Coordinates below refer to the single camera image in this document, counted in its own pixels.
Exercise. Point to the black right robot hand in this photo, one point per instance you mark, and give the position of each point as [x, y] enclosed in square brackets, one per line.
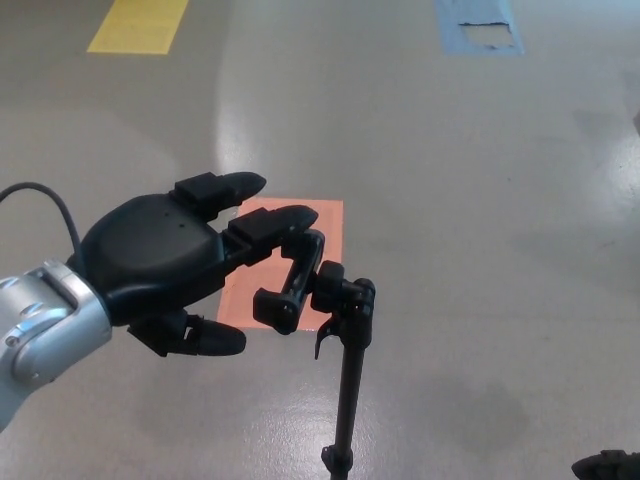
[607, 465]

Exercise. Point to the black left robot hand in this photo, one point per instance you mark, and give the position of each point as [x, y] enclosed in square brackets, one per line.
[155, 255]

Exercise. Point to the black phone stand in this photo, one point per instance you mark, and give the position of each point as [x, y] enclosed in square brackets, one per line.
[355, 350]

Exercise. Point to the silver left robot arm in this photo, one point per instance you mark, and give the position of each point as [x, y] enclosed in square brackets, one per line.
[42, 325]

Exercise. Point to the orange floor marker sheet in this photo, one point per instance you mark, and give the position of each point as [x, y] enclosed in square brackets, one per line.
[327, 235]

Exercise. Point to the yellow floor marker sheet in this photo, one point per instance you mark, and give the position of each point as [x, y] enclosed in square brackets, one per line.
[140, 27]

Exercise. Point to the torn blue floor marker sheet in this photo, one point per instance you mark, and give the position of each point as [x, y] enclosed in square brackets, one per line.
[452, 25]

